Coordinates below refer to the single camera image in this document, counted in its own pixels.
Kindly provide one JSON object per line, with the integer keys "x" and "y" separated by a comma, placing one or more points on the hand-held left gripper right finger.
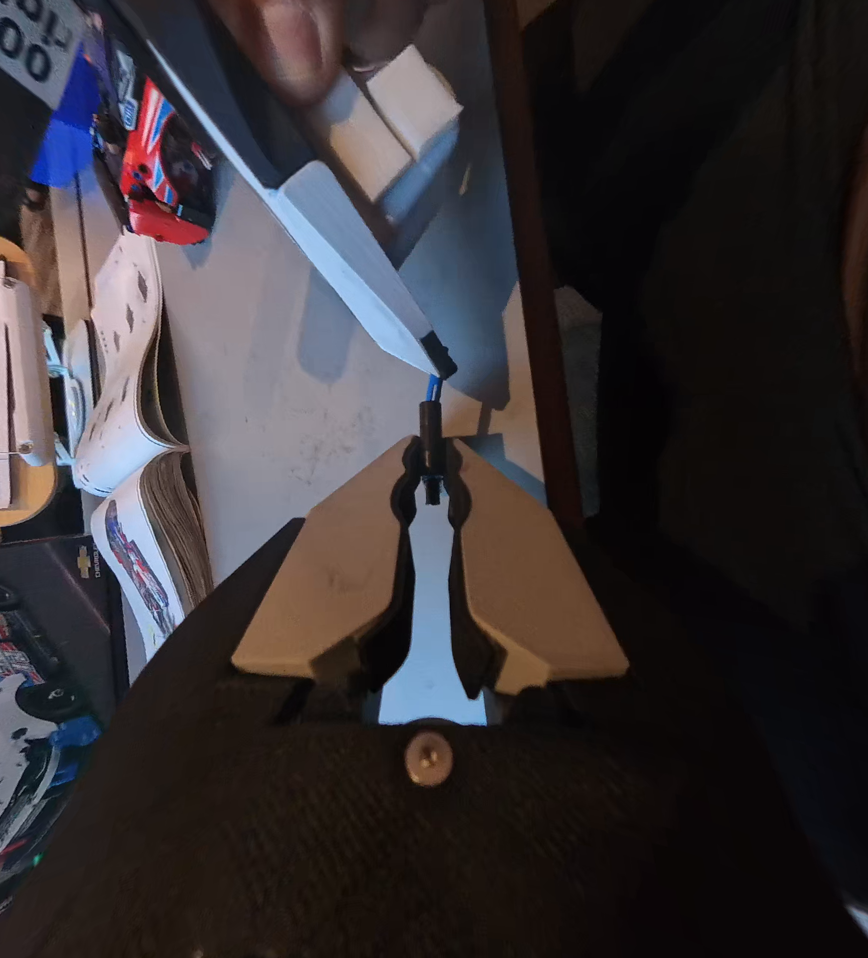
{"x": 538, "y": 584}

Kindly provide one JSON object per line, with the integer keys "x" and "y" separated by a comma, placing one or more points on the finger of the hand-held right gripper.
{"x": 415, "y": 101}
{"x": 351, "y": 262}

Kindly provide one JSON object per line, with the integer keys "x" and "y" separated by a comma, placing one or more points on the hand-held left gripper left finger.
{"x": 329, "y": 584}

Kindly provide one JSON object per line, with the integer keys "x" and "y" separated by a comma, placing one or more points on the blue toy pin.
{"x": 434, "y": 389}

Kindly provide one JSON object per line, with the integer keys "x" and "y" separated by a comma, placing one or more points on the black toy brick assembly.
{"x": 431, "y": 426}

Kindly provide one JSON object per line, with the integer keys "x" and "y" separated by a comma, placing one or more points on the grey desk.
{"x": 276, "y": 419}

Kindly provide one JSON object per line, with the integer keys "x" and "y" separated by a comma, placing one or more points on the person's right hand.
{"x": 299, "y": 45}

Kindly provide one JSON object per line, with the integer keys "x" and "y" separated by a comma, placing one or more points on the toy race car model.
{"x": 164, "y": 172}

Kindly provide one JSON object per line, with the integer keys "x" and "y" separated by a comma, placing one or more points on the blue plastic bin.
{"x": 67, "y": 150}

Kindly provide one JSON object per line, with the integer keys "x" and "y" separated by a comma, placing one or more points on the thick instruction booklet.
{"x": 127, "y": 314}

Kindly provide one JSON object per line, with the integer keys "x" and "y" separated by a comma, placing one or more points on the white stand base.
{"x": 78, "y": 389}

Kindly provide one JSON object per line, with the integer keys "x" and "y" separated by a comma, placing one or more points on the toy car kit box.
{"x": 14, "y": 711}

